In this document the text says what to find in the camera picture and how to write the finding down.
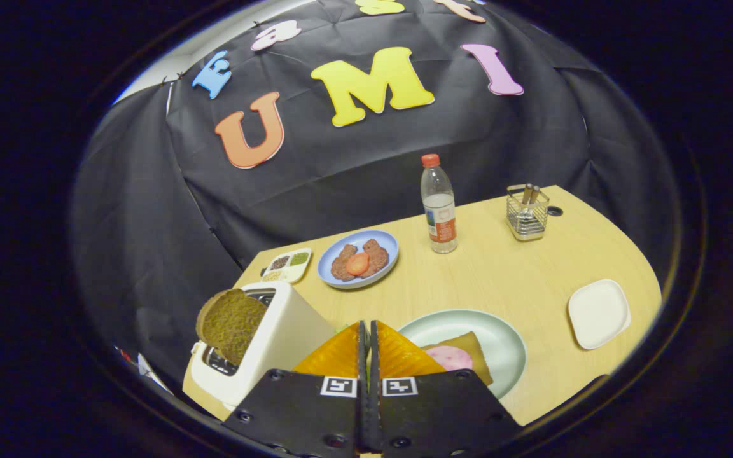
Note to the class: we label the blue round plate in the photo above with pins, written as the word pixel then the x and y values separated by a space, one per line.
pixel 341 242

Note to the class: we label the white toaster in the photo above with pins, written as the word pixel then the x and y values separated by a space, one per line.
pixel 290 331

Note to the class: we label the dark toasted bread slice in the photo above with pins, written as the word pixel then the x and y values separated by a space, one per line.
pixel 233 324

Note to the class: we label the pale green round plate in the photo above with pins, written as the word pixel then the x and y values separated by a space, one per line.
pixel 500 343

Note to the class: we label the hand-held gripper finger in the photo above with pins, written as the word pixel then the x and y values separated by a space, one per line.
pixel 363 413
pixel 376 413

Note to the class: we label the white square plate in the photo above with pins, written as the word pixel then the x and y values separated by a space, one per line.
pixel 598 313

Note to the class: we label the clear plastic water bottle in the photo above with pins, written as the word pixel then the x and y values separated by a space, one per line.
pixel 441 222

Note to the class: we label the black table grommet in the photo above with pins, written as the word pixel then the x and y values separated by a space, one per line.
pixel 555 210

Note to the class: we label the white seasoning tray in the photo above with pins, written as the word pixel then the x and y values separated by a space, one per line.
pixel 287 270

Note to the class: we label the light brown bread slice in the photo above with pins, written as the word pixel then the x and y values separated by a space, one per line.
pixel 478 362

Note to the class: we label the red tomato slice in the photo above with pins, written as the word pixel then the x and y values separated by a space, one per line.
pixel 357 263

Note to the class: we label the pink ham slice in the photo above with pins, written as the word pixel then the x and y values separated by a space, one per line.
pixel 449 357

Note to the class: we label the brown meat patty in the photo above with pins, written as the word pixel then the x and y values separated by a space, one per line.
pixel 376 254
pixel 343 262

